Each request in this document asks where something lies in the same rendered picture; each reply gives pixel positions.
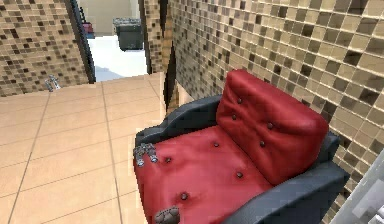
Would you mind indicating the small silver metal object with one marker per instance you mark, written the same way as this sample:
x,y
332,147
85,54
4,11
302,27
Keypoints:
x,y
52,82

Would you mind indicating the pale grey furniture edge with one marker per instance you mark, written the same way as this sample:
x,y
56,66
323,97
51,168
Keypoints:
x,y
363,200

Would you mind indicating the silver keyring with keys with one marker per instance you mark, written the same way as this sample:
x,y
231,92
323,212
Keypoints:
x,y
145,153

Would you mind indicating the red cushioned black armchair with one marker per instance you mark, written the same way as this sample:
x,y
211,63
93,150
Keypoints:
x,y
213,173

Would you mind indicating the grey studded object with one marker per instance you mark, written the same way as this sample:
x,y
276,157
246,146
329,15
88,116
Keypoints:
x,y
167,216

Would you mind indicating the dark grey bin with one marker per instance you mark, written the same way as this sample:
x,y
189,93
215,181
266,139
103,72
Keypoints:
x,y
129,35

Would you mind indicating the dark open room door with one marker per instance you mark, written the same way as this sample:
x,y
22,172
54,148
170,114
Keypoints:
x,y
170,70

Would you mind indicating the red and dark object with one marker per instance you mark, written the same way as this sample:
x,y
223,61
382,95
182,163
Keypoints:
x,y
88,29

